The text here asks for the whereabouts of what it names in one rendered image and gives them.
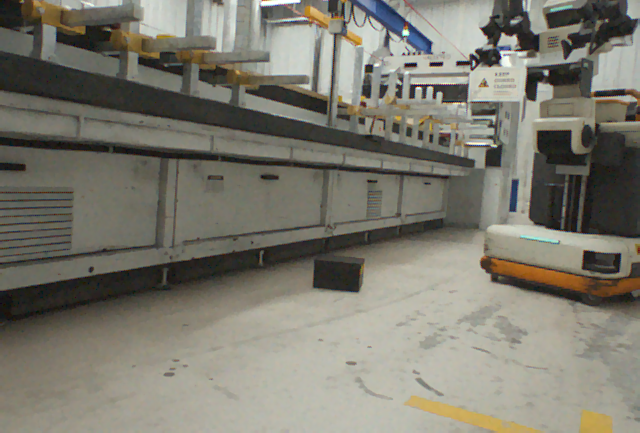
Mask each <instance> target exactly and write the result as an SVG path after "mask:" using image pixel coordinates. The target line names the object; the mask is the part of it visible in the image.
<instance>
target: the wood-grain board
mask: <svg viewBox="0 0 640 433"><path fill-rule="evenodd" d="M8 1H11V2H15V3H18V2H17V1H14V0H8ZM217 68H220V69H224V70H227V71H230V70H233V64H232V63H226V64H219V66H217ZM276 86H279V87H282V88H285V89H289V90H293V91H296V92H299V93H302V95H306V96H309V97H312V98H315V99H318V100H321V101H325V102H327V96H324V95H321V93H318V92H315V91H312V90H309V89H306V88H303V87H300V86H297V85H276ZM350 105H351V104H349V103H346V102H343V101H342V103H338V106H342V107H345V108H348V107H349V106H350Z"/></svg>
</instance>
